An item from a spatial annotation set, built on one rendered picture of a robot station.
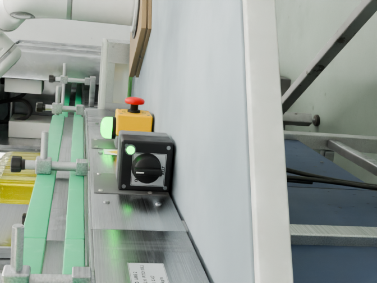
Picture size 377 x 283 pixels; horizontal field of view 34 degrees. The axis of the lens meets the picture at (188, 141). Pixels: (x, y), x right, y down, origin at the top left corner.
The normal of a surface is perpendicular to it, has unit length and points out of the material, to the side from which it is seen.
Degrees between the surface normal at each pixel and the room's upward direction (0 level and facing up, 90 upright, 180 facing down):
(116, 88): 90
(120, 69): 90
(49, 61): 90
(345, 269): 90
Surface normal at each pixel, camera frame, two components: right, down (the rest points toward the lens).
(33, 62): 0.17, 0.22
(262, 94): 0.19, -0.33
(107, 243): 0.10, -0.97
